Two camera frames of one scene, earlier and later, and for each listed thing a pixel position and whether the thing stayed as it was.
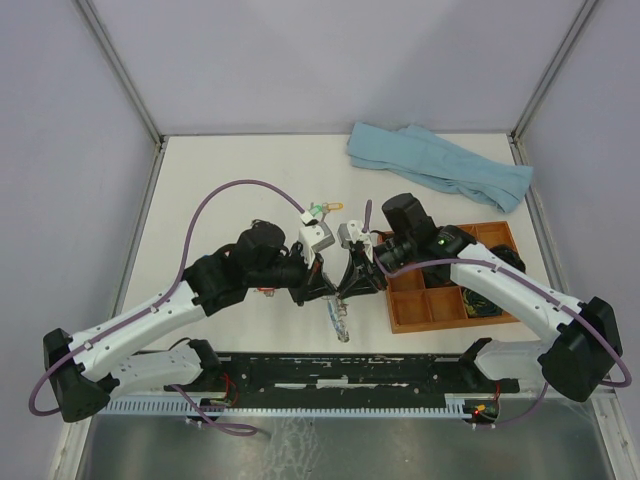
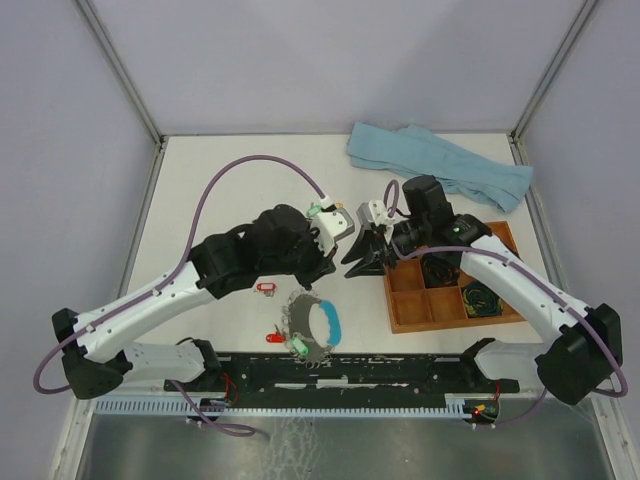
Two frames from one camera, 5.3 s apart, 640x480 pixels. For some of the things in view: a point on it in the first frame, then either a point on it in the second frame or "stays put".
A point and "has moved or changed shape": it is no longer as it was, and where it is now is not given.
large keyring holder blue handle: [337, 322] has moved or changed shape
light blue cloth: [415, 154] stays put
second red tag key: [267, 291] stays put
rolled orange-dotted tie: [438, 276] stays put
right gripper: [362, 277] → [381, 254]
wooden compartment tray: [413, 307] stays put
